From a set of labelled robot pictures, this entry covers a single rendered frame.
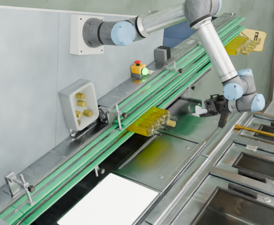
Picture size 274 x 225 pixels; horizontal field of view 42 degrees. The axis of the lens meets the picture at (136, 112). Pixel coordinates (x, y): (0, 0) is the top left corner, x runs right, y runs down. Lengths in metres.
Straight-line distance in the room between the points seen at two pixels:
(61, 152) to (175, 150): 0.64
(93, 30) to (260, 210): 1.17
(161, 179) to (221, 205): 0.33
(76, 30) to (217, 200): 1.09
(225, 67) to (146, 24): 0.50
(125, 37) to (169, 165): 0.73
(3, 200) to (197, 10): 1.17
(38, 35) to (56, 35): 0.11
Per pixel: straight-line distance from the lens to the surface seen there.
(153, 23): 1.79
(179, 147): 2.10
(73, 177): 1.87
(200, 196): 1.86
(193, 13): 1.54
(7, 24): 1.65
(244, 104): 1.67
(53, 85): 1.85
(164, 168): 1.96
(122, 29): 1.74
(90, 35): 1.83
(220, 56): 1.52
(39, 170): 1.82
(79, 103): 1.94
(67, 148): 1.91
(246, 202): 1.85
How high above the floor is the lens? 2.10
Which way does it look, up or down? 33 degrees down
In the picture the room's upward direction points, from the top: 106 degrees clockwise
